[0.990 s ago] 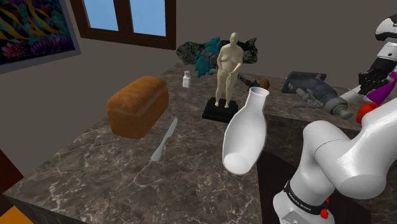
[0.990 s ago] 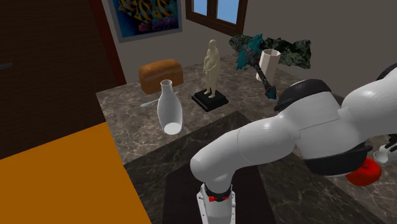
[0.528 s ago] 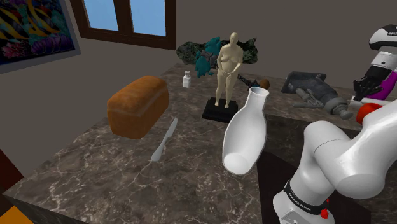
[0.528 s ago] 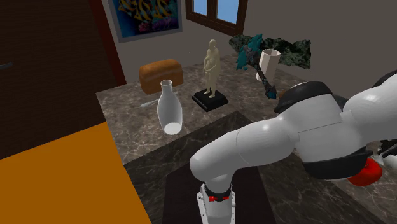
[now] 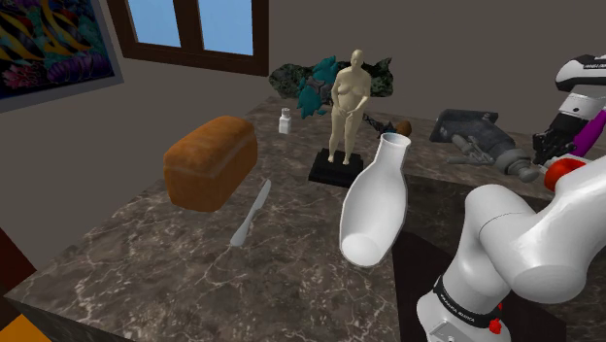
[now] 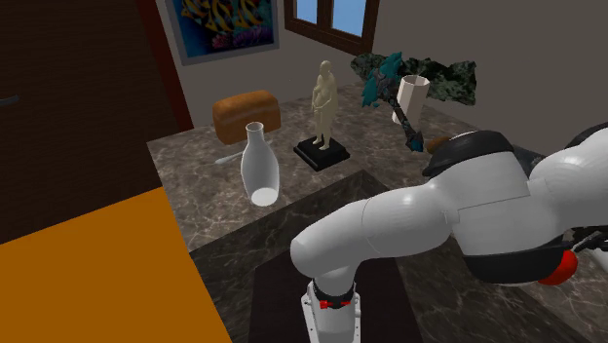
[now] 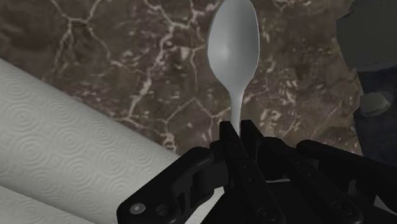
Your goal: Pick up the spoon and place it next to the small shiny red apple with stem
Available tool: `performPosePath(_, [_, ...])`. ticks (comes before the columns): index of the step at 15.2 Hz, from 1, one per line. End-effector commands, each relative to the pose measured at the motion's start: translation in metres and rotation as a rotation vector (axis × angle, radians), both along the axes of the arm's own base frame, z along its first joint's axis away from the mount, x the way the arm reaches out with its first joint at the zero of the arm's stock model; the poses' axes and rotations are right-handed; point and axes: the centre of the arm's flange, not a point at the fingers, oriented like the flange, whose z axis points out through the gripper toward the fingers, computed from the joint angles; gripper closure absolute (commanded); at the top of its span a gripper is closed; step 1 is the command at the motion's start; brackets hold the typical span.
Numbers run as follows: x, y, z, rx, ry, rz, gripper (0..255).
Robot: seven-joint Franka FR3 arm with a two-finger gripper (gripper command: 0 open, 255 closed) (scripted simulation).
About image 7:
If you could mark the white plastic spoon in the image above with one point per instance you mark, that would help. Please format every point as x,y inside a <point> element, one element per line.
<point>232,46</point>

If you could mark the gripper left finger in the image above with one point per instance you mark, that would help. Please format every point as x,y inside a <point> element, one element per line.
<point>192,173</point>

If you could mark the grey angular object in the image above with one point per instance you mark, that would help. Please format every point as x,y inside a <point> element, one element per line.
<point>369,34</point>

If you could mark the white paper towel roll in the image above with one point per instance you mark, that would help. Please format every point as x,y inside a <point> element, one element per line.
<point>62,139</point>

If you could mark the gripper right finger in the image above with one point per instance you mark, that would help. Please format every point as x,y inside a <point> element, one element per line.
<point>325,173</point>

